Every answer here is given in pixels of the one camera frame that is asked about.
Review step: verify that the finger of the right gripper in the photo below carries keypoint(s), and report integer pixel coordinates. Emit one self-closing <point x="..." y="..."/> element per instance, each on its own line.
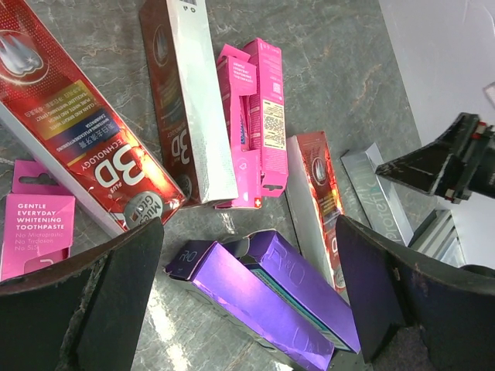
<point x="434" y="168"/>

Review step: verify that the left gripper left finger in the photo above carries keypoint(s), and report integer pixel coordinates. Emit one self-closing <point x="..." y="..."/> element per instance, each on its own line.
<point x="85" y="312"/>

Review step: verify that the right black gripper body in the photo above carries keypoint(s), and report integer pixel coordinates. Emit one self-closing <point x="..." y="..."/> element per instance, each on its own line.
<point x="470" y="169"/>

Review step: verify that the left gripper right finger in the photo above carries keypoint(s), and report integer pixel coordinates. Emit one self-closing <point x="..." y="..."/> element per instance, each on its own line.
<point x="411" y="311"/>

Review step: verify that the silver Protefix toothpaste box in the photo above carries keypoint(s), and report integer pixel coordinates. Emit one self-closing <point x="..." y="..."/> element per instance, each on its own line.
<point x="378" y="197"/>

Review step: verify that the red 3d toothpaste box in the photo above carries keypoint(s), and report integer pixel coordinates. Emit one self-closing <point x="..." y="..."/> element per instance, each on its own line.
<point x="314" y="202"/>
<point x="64" y="122"/>

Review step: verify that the silver-sided red toothpaste box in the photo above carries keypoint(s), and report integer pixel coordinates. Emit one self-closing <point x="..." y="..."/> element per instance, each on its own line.
<point x="188" y="106"/>

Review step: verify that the pink toothpaste box left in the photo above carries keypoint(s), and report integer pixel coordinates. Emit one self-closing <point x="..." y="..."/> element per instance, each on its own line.
<point x="39" y="223"/>

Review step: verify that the purple toothpaste box left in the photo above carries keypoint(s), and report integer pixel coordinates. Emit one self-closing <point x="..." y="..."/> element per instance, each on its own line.
<point x="211" y="274"/>

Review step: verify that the purple toothpaste box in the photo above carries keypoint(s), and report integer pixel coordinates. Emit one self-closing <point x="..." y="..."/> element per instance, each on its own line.
<point x="271" y="258"/>
<point x="211" y="274"/>

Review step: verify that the purple toothpaste box right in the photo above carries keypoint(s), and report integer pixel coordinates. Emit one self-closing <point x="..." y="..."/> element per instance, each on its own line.
<point x="271" y="258"/>

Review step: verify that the pink labelled toothpaste box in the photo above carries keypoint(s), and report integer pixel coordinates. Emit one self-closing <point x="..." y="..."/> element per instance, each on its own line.
<point x="267" y="116"/>

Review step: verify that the pink open toothpaste box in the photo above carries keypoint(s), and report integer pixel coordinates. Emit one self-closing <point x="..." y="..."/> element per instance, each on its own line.
<point x="237" y="79"/>

